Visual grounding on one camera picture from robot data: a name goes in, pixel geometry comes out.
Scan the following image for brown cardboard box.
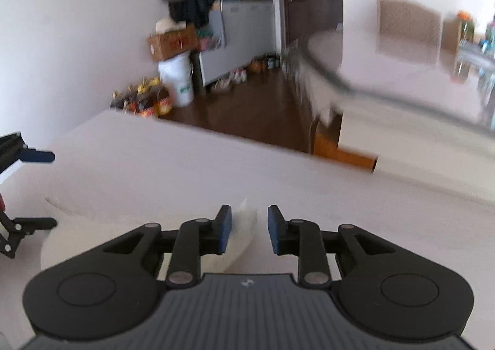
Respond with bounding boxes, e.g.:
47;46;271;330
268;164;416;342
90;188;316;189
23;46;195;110
148;23;199;63

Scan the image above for beige padded chair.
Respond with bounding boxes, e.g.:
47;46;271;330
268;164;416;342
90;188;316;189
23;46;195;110
377;0;442;64

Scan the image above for white dining table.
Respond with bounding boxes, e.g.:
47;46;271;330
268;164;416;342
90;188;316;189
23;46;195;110
283;31;494;202

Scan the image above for white plastic bucket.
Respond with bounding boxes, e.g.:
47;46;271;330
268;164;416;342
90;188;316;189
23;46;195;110
158;52;194;107

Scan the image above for grey shoe cabinet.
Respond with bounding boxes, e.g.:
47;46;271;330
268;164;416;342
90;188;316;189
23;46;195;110
198;0;276;86

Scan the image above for cream white towel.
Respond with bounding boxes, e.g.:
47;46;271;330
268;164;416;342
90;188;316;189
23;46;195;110
40;198;258;273

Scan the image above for straw hat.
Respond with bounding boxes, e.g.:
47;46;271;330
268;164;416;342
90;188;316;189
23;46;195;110
154;18;187;34

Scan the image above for cooking oil bottles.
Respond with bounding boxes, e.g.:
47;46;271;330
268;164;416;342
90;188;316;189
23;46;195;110
110;77;174;118

